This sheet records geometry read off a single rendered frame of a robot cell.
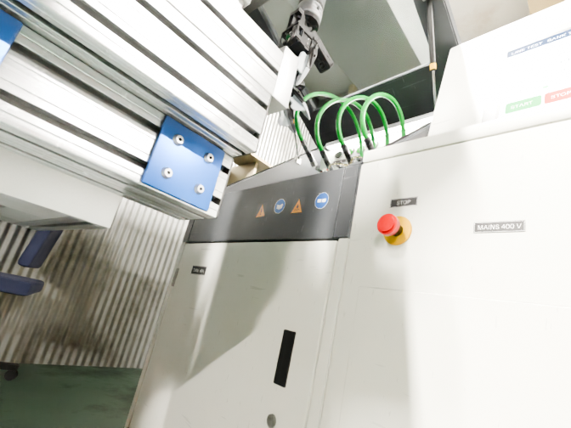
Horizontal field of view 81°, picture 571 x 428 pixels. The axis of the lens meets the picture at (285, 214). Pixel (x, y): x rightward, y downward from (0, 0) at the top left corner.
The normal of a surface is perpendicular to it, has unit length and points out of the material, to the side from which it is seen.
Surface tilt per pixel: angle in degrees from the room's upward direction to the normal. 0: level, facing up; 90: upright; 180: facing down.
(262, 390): 90
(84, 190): 90
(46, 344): 90
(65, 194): 90
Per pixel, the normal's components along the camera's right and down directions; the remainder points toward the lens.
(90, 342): 0.74, -0.04
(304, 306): -0.70, -0.35
